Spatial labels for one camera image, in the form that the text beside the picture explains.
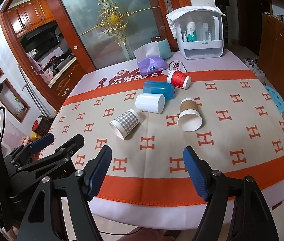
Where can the orange beige H-pattern cloth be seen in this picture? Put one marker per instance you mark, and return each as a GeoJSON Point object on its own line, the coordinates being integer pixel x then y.
{"type": "Point", "coordinates": [182, 140]}

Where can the purple tissue pack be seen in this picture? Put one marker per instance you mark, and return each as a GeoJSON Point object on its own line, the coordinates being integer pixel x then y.
{"type": "Point", "coordinates": [149, 60]}

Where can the grey checked paper cup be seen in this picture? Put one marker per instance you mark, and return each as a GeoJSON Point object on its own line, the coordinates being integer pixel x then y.
{"type": "Point", "coordinates": [125, 123]}

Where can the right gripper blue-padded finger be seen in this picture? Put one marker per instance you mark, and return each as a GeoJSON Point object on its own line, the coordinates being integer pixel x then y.
{"type": "Point", "coordinates": [41, 144]}

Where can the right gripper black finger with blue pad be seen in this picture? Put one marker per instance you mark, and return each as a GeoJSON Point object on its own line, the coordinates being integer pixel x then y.
{"type": "Point", "coordinates": [251, 215]}
{"type": "Point", "coordinates": [43, 219]}

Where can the white plastic cup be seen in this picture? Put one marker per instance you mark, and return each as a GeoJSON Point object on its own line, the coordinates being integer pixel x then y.
{"type": "Point", "coordinates": [153, 103]}

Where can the white cosmetics storage box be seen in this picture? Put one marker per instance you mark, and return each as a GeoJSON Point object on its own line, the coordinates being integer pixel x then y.
{"type": "Point", "coordinates": [200, 49]}

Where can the teal canister with brown lid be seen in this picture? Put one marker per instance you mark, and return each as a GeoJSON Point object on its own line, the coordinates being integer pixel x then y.
{"type": "Point", "coordinates": [164, 47]}

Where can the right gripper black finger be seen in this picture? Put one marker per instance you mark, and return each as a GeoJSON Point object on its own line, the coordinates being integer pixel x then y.
{"type": "Point", "coordinates": [61, 156]}

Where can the clear small bottle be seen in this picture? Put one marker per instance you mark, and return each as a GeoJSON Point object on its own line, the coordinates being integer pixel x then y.
{"type": "Point", "coordinates": [207, 35]}

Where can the white teal lotion bottle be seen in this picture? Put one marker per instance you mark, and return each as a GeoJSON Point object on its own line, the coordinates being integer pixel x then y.
{"type": "Point", "coordinates": [191, 31]}

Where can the wooden kitchen wall cabinets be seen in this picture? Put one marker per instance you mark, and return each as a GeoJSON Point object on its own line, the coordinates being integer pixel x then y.
{"type": "Point", "coordinates": [29, 15]}

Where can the red paper cup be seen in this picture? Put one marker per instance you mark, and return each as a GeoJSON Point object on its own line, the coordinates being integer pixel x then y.
{"type": "Point", "coordinates": [179, 79]}

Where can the pink small kitchen appliance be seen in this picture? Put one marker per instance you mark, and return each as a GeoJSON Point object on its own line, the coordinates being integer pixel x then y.
{"type": "Point", "coordinates": [47, 75]}

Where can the brown and white paper cup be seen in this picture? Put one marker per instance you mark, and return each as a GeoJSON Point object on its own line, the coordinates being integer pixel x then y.
{"type": "Point", "coordinates": [189, 119]}

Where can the light blue plastic stool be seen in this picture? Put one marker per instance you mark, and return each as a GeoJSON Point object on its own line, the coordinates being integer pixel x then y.
{"type": "Point", "coordinates": [276, 97]}

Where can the blue translucent plastic cup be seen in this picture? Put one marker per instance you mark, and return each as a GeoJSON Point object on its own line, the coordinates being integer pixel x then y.
{"type": "Point", "coordinates": [155, 87]}

